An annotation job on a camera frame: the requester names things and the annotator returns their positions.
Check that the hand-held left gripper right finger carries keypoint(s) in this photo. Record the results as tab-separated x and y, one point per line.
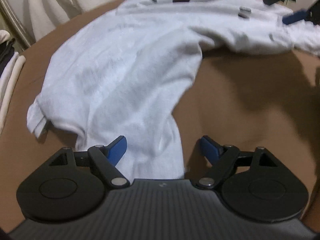
210	150

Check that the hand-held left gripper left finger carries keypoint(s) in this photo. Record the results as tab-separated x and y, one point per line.
117	150

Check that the light grey shirt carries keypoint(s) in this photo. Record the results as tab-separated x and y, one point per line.
125	75

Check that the cream folded garment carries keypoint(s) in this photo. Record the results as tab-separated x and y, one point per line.
11	92

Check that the white folded garment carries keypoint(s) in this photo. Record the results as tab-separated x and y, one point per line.
8	75

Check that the black folded garment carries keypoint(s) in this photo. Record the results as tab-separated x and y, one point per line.
5	57

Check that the white draped blanket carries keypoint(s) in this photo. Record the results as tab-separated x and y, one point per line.
50	5

